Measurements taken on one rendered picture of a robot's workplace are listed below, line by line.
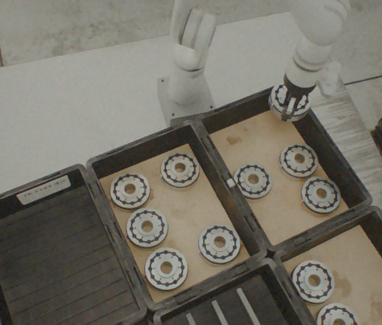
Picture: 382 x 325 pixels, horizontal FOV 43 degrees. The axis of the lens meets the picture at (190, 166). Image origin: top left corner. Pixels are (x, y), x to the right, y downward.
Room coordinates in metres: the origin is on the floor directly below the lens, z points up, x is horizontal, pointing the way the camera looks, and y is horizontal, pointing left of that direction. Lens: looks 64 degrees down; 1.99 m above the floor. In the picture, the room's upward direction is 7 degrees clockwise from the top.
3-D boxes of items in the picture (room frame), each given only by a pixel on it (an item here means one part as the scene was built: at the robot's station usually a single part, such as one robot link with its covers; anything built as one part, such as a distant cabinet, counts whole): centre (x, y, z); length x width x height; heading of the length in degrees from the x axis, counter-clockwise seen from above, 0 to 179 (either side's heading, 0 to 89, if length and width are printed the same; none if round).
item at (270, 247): (0.57, -0.22, 0.92); 0.40 x 0.30 x 0.02; 33
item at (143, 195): (0.47, 0.15, 0.86); 0.10 x 0.10 x 0.01
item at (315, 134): (0.57, -0.22, 0.87); 0.40 x 0.30 x 0.11; 33
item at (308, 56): (0.68, -0.22, 1.27); 0.09 x 0.07 x 0.15; 161
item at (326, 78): (0.67, -0.24, 1.17); 0.11 x 0.09 x 0.06; 77
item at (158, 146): (0.41, 0.03, 0.87); 0.40 x 0.30 x 0.11; 33
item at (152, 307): (0.41, 0.03, 0.92); 0.40 x 0.30 x 0.02; 33
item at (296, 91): (0.67, -0.22, 1.10); 0.08 x 0.08 x 0.09
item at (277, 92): (0.70, -0.23, 1.01); 0.10 x 0.10 x 0.01
